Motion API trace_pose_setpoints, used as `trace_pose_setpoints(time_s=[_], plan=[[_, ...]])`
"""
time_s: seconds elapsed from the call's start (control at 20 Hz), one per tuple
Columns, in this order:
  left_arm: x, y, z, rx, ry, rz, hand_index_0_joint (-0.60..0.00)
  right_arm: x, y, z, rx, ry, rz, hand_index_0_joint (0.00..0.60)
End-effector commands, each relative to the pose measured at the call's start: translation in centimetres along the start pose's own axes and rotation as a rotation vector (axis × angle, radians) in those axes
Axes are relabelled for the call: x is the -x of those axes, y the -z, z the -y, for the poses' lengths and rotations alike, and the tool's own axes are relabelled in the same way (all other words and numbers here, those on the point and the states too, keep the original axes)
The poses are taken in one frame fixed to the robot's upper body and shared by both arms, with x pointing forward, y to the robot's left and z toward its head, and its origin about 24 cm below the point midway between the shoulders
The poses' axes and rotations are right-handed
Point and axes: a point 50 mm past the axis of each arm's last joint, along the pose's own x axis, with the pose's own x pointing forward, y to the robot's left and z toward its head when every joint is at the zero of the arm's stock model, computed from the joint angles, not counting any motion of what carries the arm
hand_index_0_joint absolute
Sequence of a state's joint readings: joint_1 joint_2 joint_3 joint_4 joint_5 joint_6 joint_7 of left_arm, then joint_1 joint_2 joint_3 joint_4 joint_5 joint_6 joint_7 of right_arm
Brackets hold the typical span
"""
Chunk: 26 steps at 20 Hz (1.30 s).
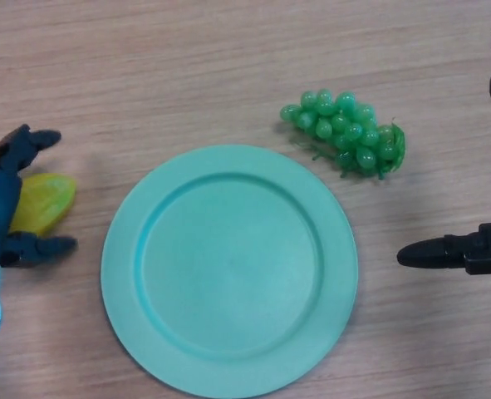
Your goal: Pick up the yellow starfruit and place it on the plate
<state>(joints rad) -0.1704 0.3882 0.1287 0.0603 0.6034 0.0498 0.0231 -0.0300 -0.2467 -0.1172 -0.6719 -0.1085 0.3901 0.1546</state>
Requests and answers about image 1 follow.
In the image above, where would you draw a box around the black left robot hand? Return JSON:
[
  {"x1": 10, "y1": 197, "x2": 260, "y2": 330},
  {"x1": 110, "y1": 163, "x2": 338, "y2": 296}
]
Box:
[{"x1": 0, "y1": 123, "x2": 79, "y2": 269}]

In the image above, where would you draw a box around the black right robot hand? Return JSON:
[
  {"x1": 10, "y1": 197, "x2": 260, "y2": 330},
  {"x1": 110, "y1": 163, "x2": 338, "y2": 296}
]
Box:
[{"x1": 396, "y1": 27, "x2": 491, "y2": 276}]

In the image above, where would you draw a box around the yellow starfruit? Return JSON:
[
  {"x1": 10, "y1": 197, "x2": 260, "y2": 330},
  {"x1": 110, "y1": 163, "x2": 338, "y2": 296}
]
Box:
[{"x1": 7, "y1": 173, "x2": 78, "y2": 239}]

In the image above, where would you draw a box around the green round plate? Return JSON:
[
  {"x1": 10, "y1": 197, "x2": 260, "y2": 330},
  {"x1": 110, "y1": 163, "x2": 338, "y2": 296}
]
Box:
[{"x1": 101, "y1": 144, "x2": 359, "y2": 388}]

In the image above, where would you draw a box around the green grape bunch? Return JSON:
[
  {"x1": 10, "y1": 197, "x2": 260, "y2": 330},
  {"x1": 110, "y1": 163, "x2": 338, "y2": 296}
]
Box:
[{"x1": 280, "y1": 89, "x2": 407, "y2": 180}]

